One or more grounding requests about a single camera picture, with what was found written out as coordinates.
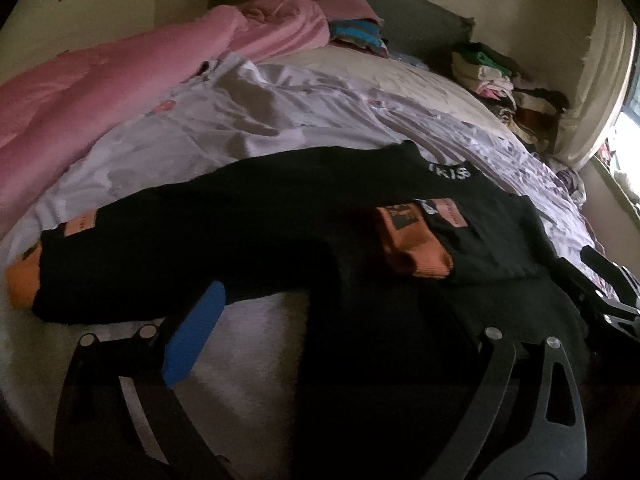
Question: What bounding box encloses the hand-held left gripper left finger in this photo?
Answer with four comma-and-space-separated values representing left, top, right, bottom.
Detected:
52, 280, 236, 480

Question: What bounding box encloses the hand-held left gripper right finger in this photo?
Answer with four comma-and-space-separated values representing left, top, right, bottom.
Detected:
417, 326, 588, 480

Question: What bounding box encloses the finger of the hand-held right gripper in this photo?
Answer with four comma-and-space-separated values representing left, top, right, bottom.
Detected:
556, 257, 640, 343
581, 246, 640, 301

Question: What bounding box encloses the black sweater with orange cuffs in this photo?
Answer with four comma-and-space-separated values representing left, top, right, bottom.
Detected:
6, 140, 598, 480

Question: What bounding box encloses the stack of folded clothes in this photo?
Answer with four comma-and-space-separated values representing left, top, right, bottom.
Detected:
450, 41, 571, 153

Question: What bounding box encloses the pile of colourful clothes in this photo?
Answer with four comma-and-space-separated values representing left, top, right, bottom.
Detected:
327, 17, 391, 58

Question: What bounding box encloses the crumpled pale cloth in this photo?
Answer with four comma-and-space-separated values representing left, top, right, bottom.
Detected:
550, 160, 588, 206

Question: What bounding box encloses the window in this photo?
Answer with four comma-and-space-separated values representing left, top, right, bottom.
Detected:
592, 105, 640, 221

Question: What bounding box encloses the white curtain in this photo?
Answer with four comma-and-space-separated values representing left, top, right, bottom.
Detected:
555, 0, 638, 171

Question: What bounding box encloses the white floral duvet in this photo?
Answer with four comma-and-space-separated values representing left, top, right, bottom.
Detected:
0, 50, 623, 411

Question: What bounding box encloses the pink blanket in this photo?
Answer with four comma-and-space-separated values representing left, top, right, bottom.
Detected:
0, 0, 383, 233

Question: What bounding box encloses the beige bed sheet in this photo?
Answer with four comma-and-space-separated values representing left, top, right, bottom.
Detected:
265, 46, 531, 146

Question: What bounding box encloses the grey headboard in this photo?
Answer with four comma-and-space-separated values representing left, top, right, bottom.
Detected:
212, 0, 477, 73

